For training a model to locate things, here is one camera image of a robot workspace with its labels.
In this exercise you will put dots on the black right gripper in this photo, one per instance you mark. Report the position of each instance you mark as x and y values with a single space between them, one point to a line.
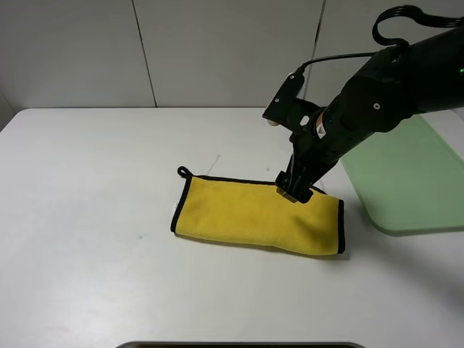
315 152

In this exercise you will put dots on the yellow microfiber towel black trim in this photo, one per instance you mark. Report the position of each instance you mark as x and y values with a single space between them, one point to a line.
252 213

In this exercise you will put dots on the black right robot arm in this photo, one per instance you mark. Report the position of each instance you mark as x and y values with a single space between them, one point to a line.
393 85

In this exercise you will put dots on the light green plastic tray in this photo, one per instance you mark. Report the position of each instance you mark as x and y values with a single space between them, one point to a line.
410 180

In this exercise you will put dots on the white zip tie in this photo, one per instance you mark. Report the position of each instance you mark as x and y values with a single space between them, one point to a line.
213 164

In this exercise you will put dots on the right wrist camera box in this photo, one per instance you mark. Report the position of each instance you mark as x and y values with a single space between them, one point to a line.
287 109

